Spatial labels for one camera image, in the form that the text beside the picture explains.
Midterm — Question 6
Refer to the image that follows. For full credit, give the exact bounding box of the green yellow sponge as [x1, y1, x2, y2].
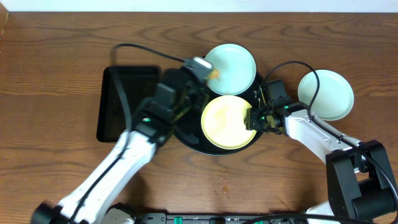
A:
[207, 69, 220, 80]

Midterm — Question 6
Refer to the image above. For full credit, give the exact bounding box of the yellow plate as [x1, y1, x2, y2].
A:
[201, 95, 257, 150]

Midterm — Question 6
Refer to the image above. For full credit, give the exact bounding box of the light blue plate top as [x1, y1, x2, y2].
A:
[205, 44, 257, 95]

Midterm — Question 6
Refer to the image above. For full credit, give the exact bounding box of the light blue plate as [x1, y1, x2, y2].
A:
[205, 44, 257, 95]
[298, 70, 354, 121]

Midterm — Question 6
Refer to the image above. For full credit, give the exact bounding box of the light blue plate front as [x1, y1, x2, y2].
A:
[298, 70, 354, 121]

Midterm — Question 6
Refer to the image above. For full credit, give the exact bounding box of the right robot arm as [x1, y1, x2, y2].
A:
[244, 103, 397, 222]

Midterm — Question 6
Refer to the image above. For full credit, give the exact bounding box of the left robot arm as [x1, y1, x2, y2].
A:
[30, 57, 218, 223]

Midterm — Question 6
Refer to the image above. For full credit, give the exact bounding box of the black round tray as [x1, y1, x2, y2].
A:
[174, 72, 262, 156]

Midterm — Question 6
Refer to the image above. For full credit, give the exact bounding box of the black rectangular tray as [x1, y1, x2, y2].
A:
[96, 65, 160, 142]

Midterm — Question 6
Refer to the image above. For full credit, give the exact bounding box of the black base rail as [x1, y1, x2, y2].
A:
[134, 212, 313, 224]

